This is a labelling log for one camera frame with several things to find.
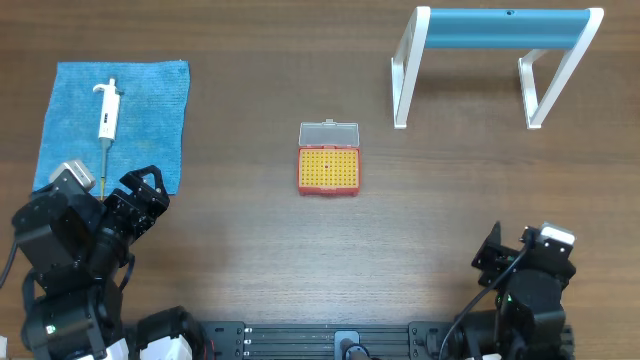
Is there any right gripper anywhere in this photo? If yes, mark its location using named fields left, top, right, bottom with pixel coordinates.
left=471, top=220, right=578, bottom=289

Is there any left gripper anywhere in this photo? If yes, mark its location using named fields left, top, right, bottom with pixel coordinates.
left=101, top=164, right=172, bottom=243

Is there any white pipette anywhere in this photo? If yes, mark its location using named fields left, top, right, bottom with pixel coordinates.
left=92, top=77, right=125, bottom=202

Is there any blue cloth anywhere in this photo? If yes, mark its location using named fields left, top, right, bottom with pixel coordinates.
left=32, top=60, right=192, bottom=197

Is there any red and yellow tip box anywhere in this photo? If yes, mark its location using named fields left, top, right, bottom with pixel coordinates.
left=297, top=118, right=361, bottom=197

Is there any white and blue stand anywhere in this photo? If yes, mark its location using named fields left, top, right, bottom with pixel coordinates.
left=390, top=5, right=605, bottom=130

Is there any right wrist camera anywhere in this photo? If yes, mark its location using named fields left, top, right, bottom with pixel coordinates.
left=538, top=222, right=577, bottom=247

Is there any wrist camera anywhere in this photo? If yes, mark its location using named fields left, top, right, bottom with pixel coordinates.
left=538, top=222, right=577, bottom=247
left=48, top=159, right=98, bottom=193

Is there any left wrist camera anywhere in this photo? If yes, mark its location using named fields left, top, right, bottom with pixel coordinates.
left=48, top=159, right=98, bottom=193

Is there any mounting rail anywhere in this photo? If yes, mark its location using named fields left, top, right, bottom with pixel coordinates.
left=201, top=319, right=576, bottom=360

